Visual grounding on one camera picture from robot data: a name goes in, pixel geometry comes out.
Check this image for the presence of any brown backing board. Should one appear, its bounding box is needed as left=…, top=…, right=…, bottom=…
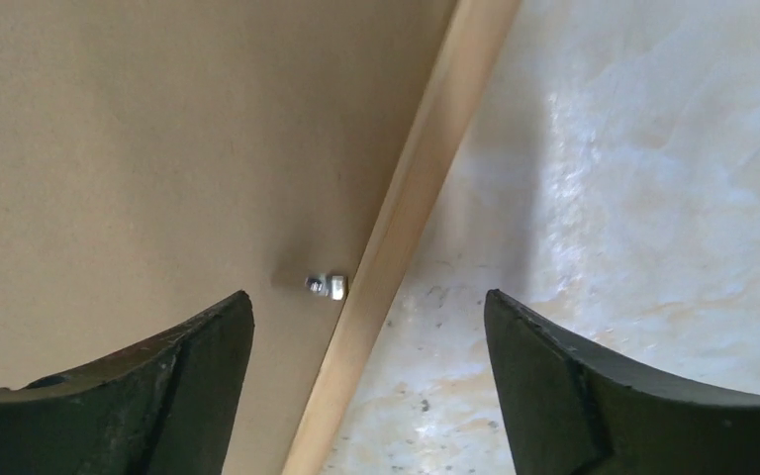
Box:
left=0, top=1, right=455, bottom=474

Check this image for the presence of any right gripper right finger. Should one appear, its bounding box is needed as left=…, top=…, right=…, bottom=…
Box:
left=484, top=290, right=760, bottom=474

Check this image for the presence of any wooden picture frame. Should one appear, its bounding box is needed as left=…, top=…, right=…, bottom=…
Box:
left=282, top=0, right=520, bottom=475

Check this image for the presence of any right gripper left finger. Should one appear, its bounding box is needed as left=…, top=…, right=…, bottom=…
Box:
left=0, top=291, right=254, bottom=474

